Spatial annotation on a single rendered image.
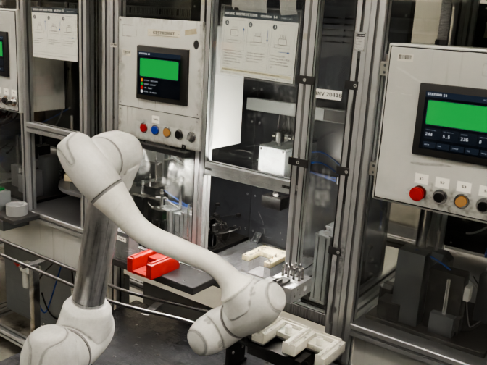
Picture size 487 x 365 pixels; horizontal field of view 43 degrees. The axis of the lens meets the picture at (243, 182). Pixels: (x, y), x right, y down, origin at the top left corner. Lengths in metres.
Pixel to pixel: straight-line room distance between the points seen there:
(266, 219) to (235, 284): 1.14
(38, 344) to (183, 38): 1.13
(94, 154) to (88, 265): 0.41
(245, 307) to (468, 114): 0.78
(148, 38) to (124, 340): 1.12
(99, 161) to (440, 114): 0.92
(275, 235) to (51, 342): 1.17
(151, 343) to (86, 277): 0.52
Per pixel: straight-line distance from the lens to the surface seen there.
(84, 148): 1.65
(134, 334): 2.41
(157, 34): 2.34
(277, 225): 2.64
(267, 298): 1.51
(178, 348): 2.32
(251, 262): 2.38
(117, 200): 1.63
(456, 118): 1.76
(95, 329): 1.98
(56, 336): 1.86
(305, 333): 2.03
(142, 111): 2.41
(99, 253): 1.89
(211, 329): 1.62
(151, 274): 2.28
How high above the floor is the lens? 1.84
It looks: 15 degrees down
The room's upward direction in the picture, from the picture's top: 3 degrees clockwise
